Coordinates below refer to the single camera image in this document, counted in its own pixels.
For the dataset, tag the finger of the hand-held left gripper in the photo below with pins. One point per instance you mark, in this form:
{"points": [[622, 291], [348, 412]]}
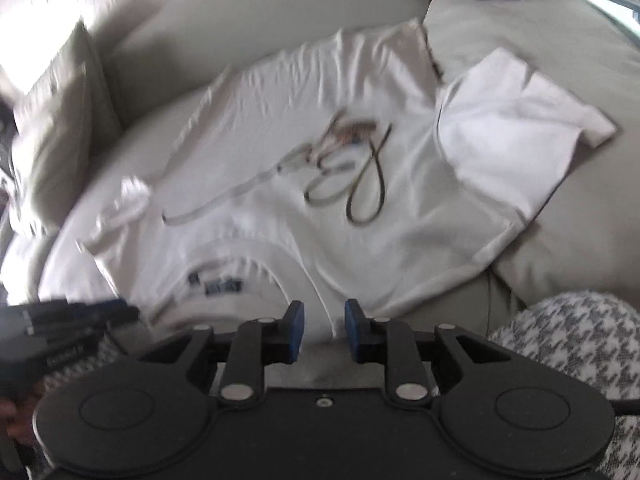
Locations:
{"points": [[100, 315]]}

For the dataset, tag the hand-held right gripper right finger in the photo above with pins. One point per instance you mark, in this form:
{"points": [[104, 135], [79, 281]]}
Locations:
{"points": [[354, 332]]}

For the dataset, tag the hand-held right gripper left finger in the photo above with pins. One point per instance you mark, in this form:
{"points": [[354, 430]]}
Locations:
{"points": [[295, 332]]}

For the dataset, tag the white t-shirt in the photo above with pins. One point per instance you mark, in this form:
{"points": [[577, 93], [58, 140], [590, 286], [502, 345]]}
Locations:
{"points": [[280, 240]]}

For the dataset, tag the person's left hand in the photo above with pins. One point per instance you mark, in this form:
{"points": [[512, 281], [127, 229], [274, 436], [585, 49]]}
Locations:
{"points": [[17, 420]]}

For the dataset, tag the large beige pillow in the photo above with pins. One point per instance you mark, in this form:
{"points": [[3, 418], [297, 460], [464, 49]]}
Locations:
{"points": [[55, 135]]}

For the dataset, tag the houndstooth patterned rug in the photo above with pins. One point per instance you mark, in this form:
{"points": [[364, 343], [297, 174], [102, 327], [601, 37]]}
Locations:
{"points": [[565, 340]]}

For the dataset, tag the grey sofa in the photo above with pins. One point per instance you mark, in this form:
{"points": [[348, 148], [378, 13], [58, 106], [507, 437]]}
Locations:
{"points": [[250, 15]]}

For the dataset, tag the grey sofa seat cushion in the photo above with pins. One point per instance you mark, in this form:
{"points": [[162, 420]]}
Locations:
{"points": [[565, 40]]}

